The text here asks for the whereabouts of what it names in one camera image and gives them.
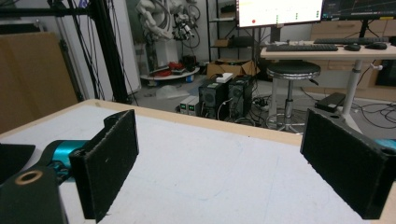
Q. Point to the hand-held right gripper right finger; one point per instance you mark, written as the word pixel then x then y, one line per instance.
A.
pixel 345 168

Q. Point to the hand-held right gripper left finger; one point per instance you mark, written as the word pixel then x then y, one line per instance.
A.
pixel 104 165

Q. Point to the black flat box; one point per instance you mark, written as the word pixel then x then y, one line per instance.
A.
pixel 330 102

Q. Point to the black round stool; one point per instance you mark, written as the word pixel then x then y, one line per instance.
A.
pixel 291 81

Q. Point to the white power supply unit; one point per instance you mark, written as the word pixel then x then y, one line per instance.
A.
pixel 189 105

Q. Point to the round white platform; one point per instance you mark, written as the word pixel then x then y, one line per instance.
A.
pixel 169 74

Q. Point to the brown wooden board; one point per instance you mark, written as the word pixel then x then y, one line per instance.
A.
pixel 32 79

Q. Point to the light wooden desk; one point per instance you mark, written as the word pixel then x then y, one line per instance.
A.
pixel 342 56

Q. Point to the black computer mouse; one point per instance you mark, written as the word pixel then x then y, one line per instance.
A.
pixel 376 45
pixel 352 47

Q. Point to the black computer tower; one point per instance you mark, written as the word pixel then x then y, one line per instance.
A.
pixel 240 95
pixel 212 98

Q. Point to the black keyboard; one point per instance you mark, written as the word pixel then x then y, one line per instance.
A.
pixel 301 48
pixel 350 40

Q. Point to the white small box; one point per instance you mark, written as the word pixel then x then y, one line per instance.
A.
pixel 224 77

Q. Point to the cardboard box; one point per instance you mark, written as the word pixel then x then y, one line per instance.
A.
pixel 232 67

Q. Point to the dark computer monitor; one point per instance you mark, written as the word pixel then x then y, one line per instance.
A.
pixel 358 9

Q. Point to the white computer monitor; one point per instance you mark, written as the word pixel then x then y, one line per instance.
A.
pixel 278 12

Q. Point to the black metal shelf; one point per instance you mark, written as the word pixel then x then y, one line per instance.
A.
pixel 230 31

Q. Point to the black metal frame stand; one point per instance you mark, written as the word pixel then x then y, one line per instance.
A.
pixel 104 49

